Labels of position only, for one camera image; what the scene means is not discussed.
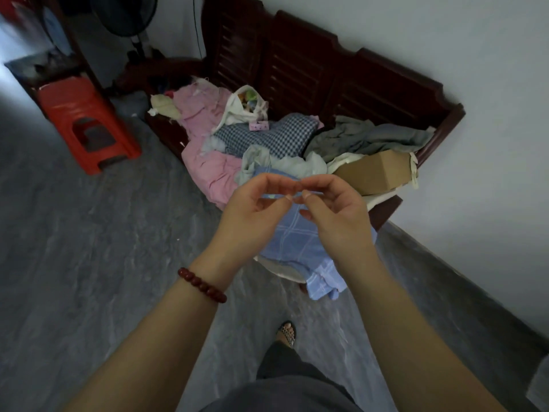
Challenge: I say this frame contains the person's right hand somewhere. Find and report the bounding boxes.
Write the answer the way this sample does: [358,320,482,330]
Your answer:
[293,173,379,280]

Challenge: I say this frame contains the person's left hand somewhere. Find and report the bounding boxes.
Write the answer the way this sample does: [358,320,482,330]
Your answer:
[198,172,302,289]

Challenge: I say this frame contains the blue lined cloth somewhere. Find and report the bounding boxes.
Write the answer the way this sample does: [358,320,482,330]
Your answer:
[252,164,379,302]

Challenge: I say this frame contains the person's left forearm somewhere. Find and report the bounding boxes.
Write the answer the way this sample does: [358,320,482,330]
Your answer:
[63,273,227,412]

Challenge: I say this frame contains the person's right forearm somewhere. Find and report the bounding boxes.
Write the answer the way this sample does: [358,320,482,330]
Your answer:
[346,256,510,412]

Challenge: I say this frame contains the person's grey trousers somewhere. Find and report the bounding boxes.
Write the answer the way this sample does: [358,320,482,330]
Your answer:
[255,340,340,396]

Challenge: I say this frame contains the person's grey shirt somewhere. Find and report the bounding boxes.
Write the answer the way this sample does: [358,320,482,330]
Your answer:
[204,374,364,412]

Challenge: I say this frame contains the cream folded cloth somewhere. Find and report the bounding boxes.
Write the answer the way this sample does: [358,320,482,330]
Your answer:
[252,151,420,286]

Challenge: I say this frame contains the small brown cardboard box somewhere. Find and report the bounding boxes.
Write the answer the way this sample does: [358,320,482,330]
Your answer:
[331,148,420,198]

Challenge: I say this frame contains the pale green cloth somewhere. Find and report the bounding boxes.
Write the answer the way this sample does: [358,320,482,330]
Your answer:
[233,142,330,186]

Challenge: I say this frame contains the grey green cloth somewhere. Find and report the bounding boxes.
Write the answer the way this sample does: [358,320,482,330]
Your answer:
[303,114,437,163]

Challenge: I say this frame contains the black white woven sandal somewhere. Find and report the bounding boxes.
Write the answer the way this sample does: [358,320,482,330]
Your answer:
[276,320,299,350]

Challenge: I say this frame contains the cream cloth bundle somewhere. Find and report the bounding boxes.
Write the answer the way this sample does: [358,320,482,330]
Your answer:
[147,92,184,124]

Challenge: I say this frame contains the dark wooden sofa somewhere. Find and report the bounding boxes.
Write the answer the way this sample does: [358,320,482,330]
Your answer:
[114,0,467,231]

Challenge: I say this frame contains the black standing fan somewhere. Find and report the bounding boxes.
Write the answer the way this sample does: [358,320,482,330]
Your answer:
[87,0,160,66]

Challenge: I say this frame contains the red bead bracelet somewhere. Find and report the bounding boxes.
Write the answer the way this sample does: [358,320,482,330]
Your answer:
[177,266,229,305]

